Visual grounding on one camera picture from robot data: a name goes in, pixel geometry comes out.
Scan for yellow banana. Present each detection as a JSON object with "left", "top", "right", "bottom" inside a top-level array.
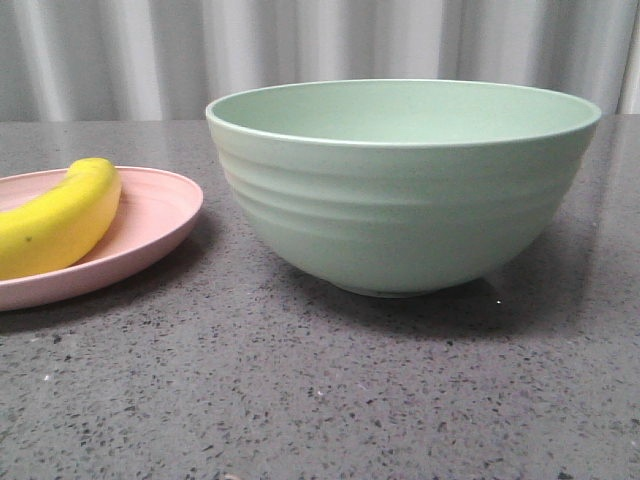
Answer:
[{"left": 1, "top": 158, "right": 121, "bottom": 280}]

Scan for green ribbed bowl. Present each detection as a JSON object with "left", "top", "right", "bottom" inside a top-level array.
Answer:
[{"left": 206, "top": 79, "right": 601, "bottom": 297}]

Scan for pink plate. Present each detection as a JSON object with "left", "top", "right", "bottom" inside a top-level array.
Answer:
[{"left": 1, "top": 166, "right": 204, "bottom": 311}]

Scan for grey pleated curtain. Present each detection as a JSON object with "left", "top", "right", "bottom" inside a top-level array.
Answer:
[{"left": 1, "top": 1, "right": 639, "bottom": 121}]

